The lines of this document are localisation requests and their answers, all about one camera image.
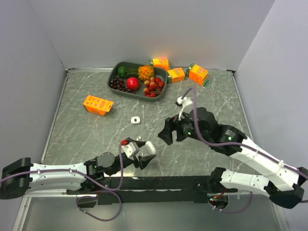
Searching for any dark grey fruit tray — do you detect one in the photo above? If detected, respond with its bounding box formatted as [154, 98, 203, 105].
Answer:
[107, 62, 168, 102]

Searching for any green fruit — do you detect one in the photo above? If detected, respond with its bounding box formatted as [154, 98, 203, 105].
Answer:
[117, 66, 127, 77]

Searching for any orange spiky fruit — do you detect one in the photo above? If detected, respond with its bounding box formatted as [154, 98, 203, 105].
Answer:
[137, 65, 155, 81]

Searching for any orange box front left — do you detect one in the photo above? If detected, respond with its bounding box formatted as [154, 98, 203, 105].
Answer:
[83, 95, 114, 116]

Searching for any white gold-rimmed charging case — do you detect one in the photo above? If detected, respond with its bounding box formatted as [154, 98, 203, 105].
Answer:
[130, 116, 141, 125]

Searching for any red pomegranate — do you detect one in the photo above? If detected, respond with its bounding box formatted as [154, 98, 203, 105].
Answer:
[126, 77, 140, 91]

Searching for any aluminium frame left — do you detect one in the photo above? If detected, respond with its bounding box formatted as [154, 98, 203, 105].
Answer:
[12, 68, 80, 231]

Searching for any orange box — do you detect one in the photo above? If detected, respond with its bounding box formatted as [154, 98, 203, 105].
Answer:
[185, 63, 209, 87]
[83, 95, 114, 116]
[167, 67, 185, 83]
[150, 59, 170, 71]

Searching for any orange box middle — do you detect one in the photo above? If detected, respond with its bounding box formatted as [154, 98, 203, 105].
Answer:
[167, 67, 185, 83]

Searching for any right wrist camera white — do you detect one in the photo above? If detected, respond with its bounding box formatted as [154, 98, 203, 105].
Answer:
[176, 96, 193, 121]

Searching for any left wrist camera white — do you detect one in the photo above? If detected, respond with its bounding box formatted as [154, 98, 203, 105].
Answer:
[121, 141, 140, 159]

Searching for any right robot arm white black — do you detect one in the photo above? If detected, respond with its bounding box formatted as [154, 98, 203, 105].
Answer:
[158, 107, 308, 209]

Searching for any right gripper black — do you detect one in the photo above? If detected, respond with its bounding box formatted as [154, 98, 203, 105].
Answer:
[157, 108, 209, 145]

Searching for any dark grape bunch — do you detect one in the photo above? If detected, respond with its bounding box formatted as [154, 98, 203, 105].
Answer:
[109, 77, 134, 94]

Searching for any orange box back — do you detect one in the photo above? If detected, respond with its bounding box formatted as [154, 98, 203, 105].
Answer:
[150, 59, 170, 71]

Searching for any green herb sprig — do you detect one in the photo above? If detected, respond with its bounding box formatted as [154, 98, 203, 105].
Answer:
[125, 67, 139, 77]

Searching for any red lychee bunch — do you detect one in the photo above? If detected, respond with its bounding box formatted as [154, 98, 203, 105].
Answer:
[143, 77, 165, 98]

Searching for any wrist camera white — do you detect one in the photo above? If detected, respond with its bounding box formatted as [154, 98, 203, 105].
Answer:
[121, 141, 140, 159]
[176, 96, 193, 121]

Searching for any orange box right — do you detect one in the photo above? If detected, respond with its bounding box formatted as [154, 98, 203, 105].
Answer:
[185, 63, 209, 87]

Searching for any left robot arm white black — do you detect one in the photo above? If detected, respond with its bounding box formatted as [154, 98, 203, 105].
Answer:
[0, 138, 157, 200]

